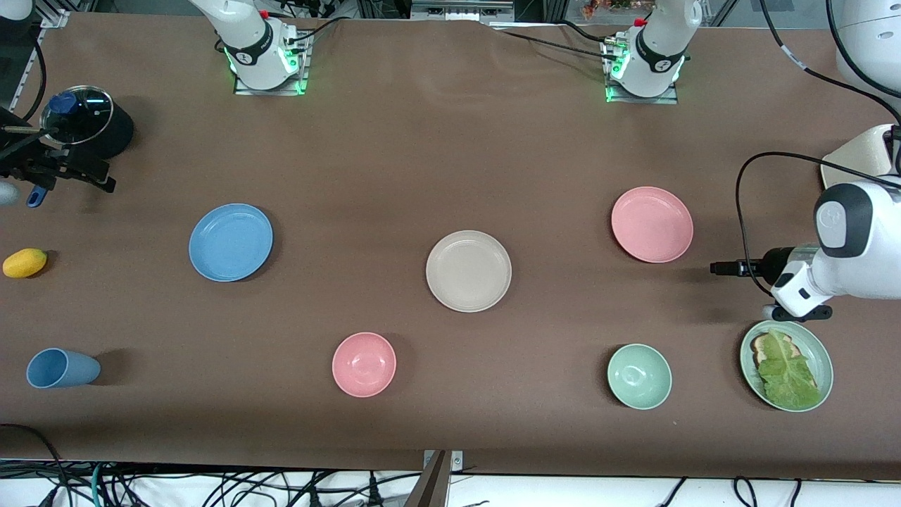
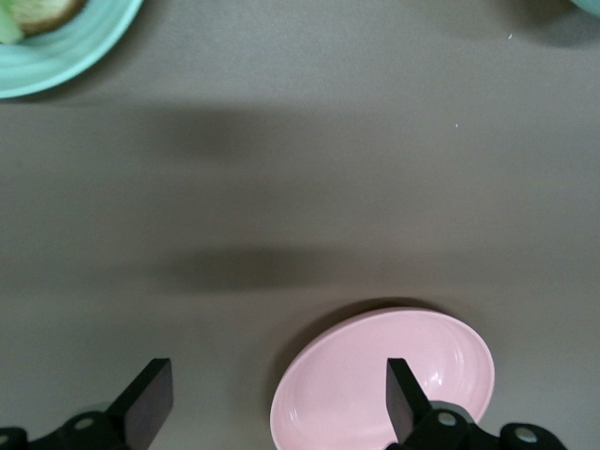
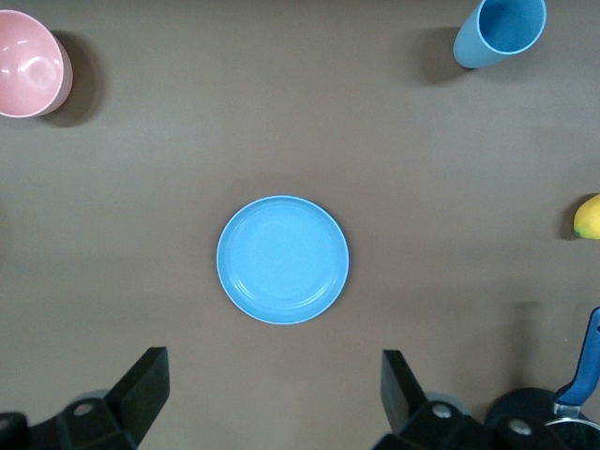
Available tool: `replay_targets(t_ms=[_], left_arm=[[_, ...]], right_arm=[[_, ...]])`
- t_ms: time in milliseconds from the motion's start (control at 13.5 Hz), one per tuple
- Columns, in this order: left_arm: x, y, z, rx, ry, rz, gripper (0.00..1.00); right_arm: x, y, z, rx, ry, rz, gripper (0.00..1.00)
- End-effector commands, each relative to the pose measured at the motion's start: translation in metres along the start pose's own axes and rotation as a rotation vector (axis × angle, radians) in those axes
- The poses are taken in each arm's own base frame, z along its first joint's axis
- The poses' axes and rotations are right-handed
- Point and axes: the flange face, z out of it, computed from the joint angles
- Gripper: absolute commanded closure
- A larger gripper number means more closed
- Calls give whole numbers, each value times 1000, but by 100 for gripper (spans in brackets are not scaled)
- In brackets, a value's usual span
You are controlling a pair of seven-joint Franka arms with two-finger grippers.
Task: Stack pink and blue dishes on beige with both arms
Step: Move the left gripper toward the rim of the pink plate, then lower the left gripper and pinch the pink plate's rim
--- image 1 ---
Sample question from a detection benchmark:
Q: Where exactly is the black pot with blue handle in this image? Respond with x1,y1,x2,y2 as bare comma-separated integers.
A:
27,84,135,209

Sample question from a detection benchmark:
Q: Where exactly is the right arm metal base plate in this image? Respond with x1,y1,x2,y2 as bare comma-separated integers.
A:
234,32,310,96

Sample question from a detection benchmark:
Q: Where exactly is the beige plate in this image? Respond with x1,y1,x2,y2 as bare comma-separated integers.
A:
425,230,513,313

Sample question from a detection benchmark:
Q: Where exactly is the small pink bowl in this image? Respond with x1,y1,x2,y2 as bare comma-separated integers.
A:
332,332,397,399

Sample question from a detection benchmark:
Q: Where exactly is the toasted bread slice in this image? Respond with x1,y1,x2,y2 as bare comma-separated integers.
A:
750,332,796,367

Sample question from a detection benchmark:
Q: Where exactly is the pink plate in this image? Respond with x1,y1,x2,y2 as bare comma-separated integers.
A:
611,186,695,264

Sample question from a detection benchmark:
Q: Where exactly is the beige toaster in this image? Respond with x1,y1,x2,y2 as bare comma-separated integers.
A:
821,125,901,191

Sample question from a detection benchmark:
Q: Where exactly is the grey metal frame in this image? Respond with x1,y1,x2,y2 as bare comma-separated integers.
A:
410,0,516,22

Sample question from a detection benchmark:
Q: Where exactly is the blue cup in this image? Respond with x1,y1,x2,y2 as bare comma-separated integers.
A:
26,348,101,389

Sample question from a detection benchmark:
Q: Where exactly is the green plate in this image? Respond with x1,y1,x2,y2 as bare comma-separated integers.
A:
739,319,835,413

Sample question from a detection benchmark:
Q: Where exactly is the small green bowl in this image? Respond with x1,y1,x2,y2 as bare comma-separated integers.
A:
607,343,673,411

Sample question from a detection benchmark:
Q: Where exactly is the colourful flower bunch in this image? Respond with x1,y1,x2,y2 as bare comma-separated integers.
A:
581,0,655,18

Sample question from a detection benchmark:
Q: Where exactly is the dark camera pole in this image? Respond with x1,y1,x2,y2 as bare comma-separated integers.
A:
403,451,451,507

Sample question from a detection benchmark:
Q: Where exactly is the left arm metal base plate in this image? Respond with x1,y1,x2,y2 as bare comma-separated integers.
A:
604,39,679,105

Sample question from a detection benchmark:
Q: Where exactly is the blue plate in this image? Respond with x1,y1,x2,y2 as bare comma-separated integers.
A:
189,204,274,283

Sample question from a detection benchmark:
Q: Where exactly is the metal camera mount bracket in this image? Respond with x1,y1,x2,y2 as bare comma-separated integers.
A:
422,449,464,472

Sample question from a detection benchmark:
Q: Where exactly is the black pot with glass lid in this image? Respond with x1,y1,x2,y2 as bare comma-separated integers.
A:
40,85,115,146

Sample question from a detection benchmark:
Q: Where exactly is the yellow mango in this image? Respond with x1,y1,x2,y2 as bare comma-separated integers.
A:
2,248,48,279

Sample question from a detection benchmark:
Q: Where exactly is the black base cable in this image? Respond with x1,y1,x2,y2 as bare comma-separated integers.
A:
560,20,615,44
493,30,622,61
285,15,353,44

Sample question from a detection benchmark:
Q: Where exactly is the brown table cover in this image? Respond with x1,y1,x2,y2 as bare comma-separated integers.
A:
0,11,901,481

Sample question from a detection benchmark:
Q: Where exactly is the green lettuce leaf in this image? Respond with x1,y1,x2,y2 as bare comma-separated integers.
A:
757,328,821,411

